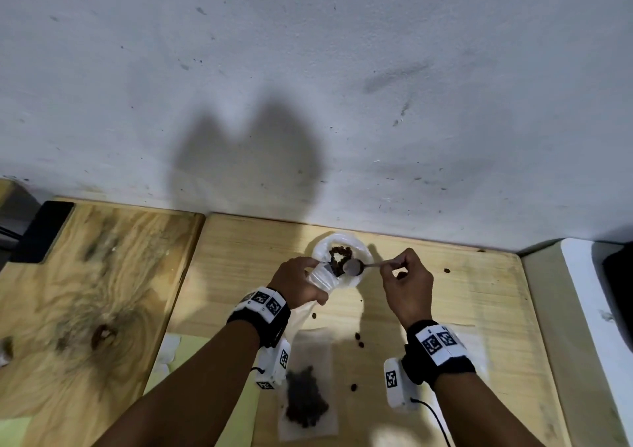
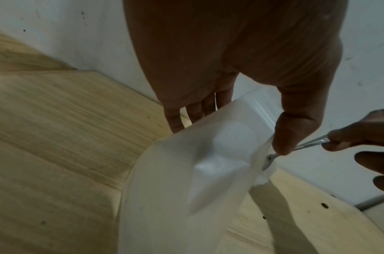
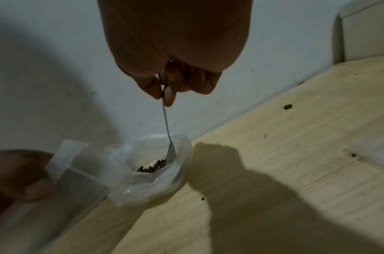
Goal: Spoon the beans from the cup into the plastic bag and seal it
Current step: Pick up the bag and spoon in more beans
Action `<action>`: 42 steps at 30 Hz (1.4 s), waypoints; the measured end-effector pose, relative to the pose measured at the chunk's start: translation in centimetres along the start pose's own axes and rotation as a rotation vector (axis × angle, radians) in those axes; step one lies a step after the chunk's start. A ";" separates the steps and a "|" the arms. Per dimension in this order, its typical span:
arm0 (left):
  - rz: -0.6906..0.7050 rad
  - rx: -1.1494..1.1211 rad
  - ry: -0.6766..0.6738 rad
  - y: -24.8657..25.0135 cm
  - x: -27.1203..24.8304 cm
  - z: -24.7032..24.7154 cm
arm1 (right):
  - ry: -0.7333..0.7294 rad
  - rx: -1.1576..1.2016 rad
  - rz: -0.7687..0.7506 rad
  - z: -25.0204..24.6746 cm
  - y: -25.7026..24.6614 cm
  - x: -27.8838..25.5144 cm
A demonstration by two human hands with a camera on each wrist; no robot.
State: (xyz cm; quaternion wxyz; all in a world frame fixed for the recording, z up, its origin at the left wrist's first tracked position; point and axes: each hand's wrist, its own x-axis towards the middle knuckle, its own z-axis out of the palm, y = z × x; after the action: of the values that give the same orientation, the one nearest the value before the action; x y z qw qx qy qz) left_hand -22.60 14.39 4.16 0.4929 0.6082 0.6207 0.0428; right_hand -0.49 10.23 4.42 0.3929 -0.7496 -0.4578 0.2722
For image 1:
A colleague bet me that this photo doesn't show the person's left hand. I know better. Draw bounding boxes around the person's left hand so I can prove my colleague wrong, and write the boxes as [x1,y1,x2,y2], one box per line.
[266,256,330,310]

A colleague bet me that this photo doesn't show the person's right hand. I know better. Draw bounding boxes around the person's right hand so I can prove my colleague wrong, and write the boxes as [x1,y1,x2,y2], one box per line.
[379,247,435,332]

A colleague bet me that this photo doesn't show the metal spoon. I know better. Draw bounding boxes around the metal spoon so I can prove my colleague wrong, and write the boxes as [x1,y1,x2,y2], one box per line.
[342,258,396,276]

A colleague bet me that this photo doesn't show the dark seeds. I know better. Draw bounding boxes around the dark seeds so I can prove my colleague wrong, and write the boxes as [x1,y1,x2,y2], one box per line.
[286,394,330,428]
[286,366,322,398]

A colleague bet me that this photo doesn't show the person's left forearm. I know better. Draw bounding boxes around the person's left forearm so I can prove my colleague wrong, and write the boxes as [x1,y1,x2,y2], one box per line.
[94,320,260,447]

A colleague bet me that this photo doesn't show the person's right forearm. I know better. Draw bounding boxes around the person's right forearm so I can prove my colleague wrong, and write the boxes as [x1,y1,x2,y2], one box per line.
[433,370,545,447]

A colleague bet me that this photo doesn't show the black left wristband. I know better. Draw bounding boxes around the black left wristband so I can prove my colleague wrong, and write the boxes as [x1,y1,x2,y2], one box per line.
[226,287,291,349]

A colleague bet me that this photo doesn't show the black wristband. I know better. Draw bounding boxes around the black wristband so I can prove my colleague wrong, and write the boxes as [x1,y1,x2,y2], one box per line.
[401,319,477,389]
[226,287,291,349]

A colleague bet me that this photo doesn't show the black right wristband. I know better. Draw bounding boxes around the black right wristband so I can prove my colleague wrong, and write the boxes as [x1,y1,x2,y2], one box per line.
[401,319,477,389]

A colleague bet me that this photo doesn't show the yellow label backing sheet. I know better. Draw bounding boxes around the yellow label backing sheet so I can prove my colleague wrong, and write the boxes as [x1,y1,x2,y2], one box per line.
[143,332,260,447]

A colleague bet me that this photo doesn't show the white cabinet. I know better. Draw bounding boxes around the white cabinet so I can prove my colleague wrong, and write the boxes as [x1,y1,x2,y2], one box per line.
[522,237,633,447]

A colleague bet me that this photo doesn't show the black bag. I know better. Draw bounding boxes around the black bag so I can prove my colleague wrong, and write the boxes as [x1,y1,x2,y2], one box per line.
[601,243,633,353]

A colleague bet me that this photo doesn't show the black flat phone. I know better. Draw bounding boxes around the black flat phone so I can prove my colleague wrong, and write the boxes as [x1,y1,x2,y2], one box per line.
[9,200,75,264]

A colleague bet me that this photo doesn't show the dark grey furniture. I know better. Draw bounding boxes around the dark grey furniture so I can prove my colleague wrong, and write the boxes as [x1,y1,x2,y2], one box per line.
[0,179,40,270]

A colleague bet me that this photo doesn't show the yellow paper sheet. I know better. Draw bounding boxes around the yellow paper sheet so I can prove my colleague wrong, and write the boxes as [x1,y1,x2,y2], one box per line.
[0,414,33,447]

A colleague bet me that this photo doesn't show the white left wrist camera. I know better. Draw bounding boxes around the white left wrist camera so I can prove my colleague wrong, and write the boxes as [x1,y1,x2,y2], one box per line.
[255,345,291,391]

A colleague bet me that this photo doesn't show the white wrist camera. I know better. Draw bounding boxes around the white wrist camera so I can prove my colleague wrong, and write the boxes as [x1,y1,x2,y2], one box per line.
[255,345,291,391]
[384,357,421,411]

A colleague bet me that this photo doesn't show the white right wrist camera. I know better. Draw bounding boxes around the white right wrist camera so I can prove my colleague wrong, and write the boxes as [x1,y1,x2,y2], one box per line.
[384,357,421,411]

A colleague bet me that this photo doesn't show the black right camera cable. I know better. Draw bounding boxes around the black right camera cable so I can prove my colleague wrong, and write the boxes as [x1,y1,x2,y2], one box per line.
[410,398,454,447]

